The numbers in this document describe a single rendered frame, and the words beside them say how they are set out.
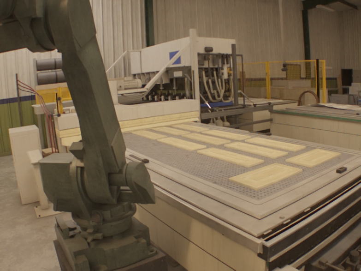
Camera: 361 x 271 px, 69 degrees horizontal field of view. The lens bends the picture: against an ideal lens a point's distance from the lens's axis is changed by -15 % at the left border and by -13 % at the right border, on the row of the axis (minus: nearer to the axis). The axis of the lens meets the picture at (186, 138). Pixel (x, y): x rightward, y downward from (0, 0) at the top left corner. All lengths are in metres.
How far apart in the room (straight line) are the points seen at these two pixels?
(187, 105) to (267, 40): 8.48
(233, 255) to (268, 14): 11.97
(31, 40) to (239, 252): 1.38
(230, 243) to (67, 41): 1.25
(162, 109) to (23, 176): 2.25
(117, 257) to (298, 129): 5.01
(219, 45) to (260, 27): 6.24
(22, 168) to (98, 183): 2.93
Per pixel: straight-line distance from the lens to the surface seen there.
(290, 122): 6.30
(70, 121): 3.99
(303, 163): 2.35
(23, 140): 4.30
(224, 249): 1.70
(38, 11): 1.12
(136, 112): 4.28
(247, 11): 12.14
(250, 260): 1.57
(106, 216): 1.77
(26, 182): 4.43
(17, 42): 1.26
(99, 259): 1.83
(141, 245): 1.84
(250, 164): 2.31
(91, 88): 1.25
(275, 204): 1.66
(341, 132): 5.69
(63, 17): 1.15
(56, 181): 1.73
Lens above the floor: 1.55
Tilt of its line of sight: 11 degrees down
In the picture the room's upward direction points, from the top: 3 degrees counter-clockwise
